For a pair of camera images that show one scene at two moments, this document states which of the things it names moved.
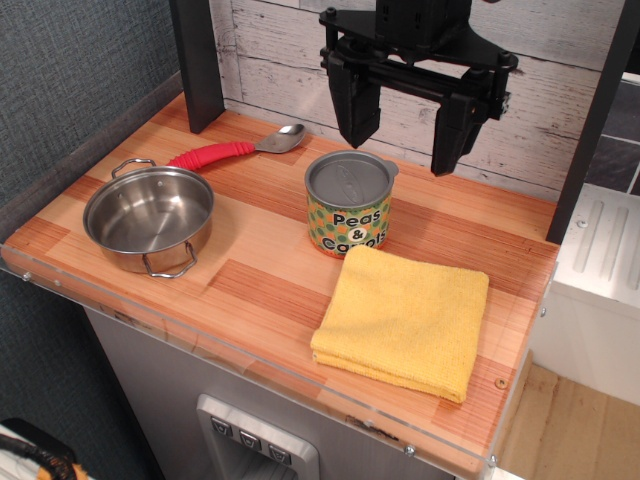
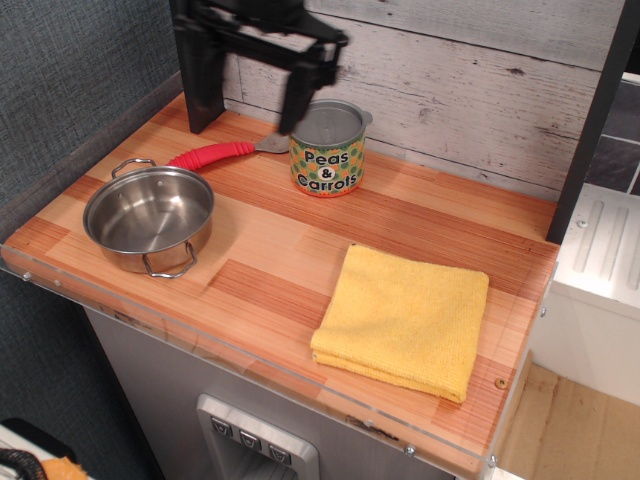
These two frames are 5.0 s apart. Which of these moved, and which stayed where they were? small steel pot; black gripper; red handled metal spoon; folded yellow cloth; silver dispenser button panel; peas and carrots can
Moved: peas and carrots can; black gripper
Stayed: folded yellow cloth; red handled metal spoon; small steel pot; silver dispenser button panel
